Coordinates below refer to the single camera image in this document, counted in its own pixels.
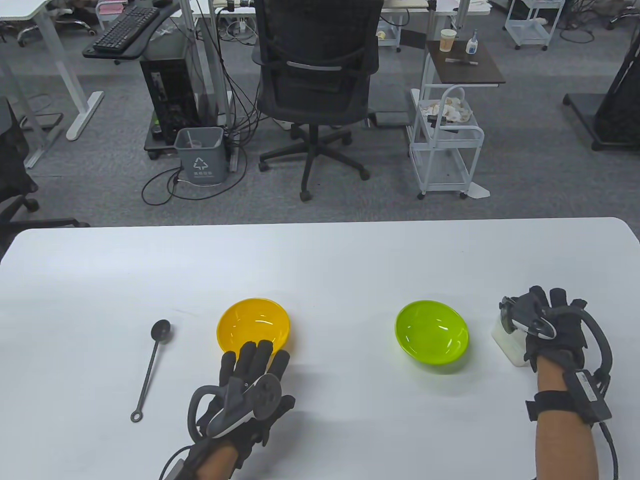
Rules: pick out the black and white handheld controller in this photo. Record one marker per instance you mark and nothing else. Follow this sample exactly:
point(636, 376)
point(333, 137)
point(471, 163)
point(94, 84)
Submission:
point(260, 395)
point(537, 325)

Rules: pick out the small white bottle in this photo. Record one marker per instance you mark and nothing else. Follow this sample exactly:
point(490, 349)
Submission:
point(471, 46)

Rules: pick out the person's left hand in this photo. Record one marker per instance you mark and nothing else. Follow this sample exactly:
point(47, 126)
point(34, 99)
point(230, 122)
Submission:
point(250, 365)

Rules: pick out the crumpled white tissues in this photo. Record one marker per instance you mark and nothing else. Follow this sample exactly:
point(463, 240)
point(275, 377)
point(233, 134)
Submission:
point(450, 110)

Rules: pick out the small white trolley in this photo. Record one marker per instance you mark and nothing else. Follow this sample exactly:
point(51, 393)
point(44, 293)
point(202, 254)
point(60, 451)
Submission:
point(389, 35)

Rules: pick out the black swivel chair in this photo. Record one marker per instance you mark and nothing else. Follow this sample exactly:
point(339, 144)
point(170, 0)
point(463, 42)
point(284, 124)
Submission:
point(12, 165)

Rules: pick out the black keyboard tray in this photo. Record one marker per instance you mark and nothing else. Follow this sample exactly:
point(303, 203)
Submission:
point(145, 45)

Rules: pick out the person's right hand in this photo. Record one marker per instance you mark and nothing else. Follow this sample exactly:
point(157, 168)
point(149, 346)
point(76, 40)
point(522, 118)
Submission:
point(567, 325)

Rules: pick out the green plastic bowl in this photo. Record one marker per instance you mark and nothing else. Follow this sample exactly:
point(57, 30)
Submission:
point(430, 335)

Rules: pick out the person's right forearm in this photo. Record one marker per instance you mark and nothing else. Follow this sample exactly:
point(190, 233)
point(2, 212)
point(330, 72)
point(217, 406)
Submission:
point(565, 450)

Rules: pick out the white desk with grey legs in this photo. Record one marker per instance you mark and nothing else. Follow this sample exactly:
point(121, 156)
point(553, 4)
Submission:
point(212, 60)

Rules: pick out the white utility cart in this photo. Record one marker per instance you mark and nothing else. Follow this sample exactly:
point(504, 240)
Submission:
point(530, 31)

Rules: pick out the dark brown side table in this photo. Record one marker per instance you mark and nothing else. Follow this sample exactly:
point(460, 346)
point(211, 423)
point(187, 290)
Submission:
point(470, 72)

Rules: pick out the white standing desk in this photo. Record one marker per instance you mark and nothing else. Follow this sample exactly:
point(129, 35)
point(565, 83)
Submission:
point(55, 50)

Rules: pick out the paper cup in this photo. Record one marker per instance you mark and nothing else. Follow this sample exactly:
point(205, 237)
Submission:
point(448, 41)

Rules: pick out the black floor stand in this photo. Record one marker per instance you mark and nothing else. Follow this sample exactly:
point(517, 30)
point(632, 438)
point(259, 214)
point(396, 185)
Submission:
point(620, 100)

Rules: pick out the black keyboard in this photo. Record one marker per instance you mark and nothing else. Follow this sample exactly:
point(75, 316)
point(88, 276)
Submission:
point(125, 27)

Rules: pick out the black mesh office chair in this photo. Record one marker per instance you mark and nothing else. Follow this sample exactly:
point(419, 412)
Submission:
point(315, 90)

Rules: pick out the grey trash bin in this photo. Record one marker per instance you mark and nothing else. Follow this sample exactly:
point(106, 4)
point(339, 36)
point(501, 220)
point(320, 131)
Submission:
point(202, 160)

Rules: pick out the black computer tower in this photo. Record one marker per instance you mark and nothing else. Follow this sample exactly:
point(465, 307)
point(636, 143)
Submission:
point(170, 90)

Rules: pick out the pink box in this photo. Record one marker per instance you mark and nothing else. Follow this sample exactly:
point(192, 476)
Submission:
point(112, 7)

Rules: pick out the yellow plastic bowl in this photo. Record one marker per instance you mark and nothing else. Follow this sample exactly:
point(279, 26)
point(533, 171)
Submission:
point(255, 320)

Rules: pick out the clear plastic sugar container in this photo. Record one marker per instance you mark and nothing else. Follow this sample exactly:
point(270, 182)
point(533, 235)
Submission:
point(507, 345)

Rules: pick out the person's left forearm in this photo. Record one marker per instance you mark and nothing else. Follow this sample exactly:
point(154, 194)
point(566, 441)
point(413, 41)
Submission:
point(215, 462)

